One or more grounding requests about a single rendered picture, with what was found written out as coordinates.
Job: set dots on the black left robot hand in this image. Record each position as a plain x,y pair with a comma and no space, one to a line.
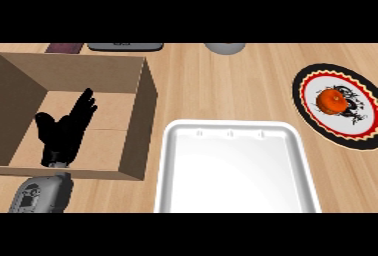
67,133

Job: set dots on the white plastic tray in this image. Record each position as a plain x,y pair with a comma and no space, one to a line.
237,170

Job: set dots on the orange squash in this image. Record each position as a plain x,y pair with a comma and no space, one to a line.
331,101

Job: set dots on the patterned black red white plate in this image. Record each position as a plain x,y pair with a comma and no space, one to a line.
340,106

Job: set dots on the open brown cardboard box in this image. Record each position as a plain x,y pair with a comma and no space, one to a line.
83,100

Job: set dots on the dark maroon flat object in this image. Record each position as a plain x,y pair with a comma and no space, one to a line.
63,47

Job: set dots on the dark grey flat appliance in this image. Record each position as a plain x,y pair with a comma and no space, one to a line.
126,46

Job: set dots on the grey round object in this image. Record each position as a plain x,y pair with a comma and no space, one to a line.
225,48

